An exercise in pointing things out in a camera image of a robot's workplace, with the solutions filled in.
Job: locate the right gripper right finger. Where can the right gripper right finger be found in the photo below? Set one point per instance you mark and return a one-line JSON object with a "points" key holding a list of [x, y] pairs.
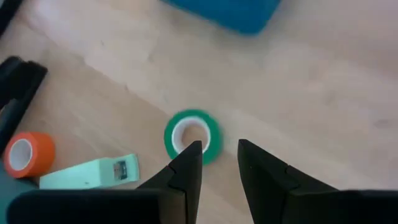
{"points": [[311, 208]]}

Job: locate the black stapler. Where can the black stapler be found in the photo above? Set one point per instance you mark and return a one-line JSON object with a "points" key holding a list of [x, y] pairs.
{"points": [[18, 93]]}

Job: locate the blue plastic bin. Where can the blue plastic bin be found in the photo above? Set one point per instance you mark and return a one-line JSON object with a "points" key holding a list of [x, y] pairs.
{"points": [[230, 14]]}

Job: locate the orange tape roll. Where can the orange tape roll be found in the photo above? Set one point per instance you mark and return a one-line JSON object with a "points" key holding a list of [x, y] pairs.
{"points": [[40, 155]]}

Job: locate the green tape roll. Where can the green tape roll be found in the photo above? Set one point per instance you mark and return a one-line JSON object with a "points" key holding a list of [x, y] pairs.
{"points": [[214, 137]]}

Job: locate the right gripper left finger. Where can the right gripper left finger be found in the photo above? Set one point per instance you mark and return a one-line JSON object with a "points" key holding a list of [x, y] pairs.
{"points": [[124, 208]]}

